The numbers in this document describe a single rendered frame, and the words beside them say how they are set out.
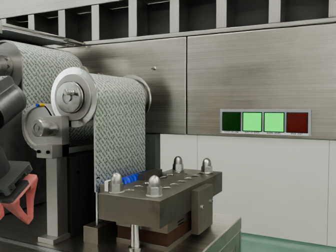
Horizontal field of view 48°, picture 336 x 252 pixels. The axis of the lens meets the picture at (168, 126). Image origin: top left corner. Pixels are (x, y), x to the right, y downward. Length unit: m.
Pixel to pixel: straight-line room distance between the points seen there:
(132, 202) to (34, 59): 0.51
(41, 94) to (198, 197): 0.53
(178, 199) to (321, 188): 2.65
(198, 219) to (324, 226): 2.63
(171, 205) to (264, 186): 2.72
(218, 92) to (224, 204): 2.63
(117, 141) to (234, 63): 0.40
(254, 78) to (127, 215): 0.52
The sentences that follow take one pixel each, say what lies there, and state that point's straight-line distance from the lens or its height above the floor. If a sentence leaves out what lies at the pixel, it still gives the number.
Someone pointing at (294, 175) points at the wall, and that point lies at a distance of 3.47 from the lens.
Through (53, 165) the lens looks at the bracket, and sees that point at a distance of 0.96.
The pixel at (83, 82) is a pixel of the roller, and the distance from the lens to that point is 0.93.
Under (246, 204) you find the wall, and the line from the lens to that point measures 3.62.
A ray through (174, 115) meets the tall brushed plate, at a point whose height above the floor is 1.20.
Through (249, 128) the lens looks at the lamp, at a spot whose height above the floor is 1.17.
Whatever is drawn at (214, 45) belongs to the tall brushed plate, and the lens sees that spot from 1.14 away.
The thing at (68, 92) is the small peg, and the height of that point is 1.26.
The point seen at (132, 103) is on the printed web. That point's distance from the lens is 1.06.
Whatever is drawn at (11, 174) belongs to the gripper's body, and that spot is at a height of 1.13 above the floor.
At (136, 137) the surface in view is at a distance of 1.08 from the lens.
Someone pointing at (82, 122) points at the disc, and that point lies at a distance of 0.94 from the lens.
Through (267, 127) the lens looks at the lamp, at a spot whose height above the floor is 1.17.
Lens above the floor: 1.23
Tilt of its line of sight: 3 degrees down
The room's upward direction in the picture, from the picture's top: straight up
